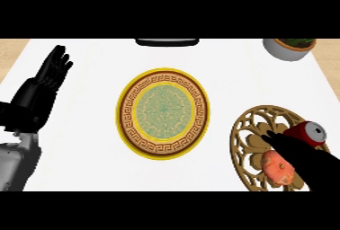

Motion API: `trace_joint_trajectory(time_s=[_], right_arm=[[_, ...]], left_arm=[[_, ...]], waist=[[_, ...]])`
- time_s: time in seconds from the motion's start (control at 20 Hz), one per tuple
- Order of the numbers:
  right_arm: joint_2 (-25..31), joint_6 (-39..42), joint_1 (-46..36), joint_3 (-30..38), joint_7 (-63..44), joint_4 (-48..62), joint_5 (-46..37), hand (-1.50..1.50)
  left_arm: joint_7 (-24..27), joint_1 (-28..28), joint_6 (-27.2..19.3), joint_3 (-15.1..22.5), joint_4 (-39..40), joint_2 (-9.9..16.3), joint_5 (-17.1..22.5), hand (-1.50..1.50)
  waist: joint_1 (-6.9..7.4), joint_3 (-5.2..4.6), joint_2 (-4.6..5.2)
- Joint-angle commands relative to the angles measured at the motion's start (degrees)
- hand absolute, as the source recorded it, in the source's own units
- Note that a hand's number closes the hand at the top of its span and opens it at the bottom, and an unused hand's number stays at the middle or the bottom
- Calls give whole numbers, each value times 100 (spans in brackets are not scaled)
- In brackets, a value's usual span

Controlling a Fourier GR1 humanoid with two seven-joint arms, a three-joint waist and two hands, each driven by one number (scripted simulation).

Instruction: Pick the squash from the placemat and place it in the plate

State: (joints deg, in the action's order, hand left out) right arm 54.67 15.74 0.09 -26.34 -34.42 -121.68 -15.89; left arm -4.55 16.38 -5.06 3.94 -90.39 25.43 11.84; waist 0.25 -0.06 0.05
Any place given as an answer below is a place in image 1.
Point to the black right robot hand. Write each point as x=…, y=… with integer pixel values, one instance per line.
x=310, y=161

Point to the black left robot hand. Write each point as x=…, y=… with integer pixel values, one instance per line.
x=38, y=92

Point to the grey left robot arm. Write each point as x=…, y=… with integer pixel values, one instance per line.
x=14, y=161

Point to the orange squash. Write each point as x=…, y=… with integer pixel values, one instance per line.
x=277, y=167

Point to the gold openwork placemat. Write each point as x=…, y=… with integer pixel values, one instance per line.
x=252, y=131

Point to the yellow patterned plate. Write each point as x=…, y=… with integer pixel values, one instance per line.
x=164, y=113

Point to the red can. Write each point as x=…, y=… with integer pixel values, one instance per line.
x=308, y=131

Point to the black and grey appliance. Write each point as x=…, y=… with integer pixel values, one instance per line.
x=168, y=42

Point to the grey potted plant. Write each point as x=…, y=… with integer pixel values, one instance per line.
x=291, y=49

